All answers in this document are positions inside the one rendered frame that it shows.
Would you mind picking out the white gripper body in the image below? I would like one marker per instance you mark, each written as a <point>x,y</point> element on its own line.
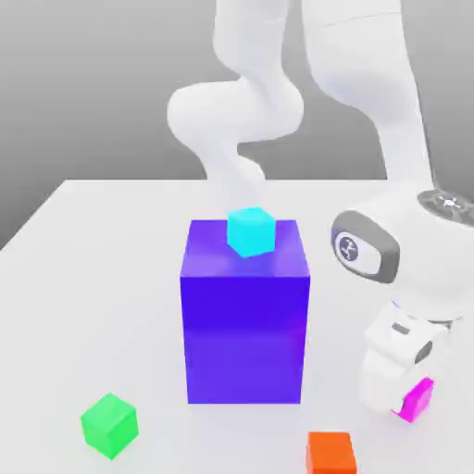
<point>381,374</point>

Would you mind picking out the small magenta cube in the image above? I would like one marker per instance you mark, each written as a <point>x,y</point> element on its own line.
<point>418,401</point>

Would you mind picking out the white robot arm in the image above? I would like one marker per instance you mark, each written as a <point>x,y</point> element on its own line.
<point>363,74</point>

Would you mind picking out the small orange cube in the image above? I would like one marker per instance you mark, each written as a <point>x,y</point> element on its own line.
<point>330,453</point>

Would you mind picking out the small cyan cube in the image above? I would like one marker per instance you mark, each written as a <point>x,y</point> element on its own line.
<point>250,231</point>

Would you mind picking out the small green cube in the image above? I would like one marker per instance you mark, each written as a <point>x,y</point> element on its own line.
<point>109,426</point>

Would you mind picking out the large blue box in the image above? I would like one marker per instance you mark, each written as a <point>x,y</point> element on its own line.
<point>244,333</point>

